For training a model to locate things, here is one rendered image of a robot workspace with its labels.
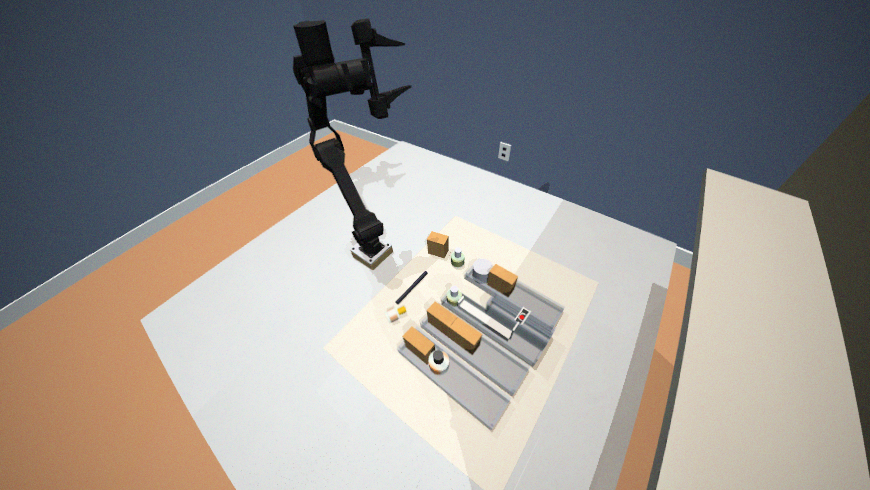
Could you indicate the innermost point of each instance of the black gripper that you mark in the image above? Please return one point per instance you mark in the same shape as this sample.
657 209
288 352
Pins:
355 74

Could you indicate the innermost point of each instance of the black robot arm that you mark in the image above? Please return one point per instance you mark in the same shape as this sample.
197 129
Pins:
316 72

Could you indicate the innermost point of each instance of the dark grey long thin bar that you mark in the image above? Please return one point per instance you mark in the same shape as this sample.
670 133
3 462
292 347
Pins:
411 288

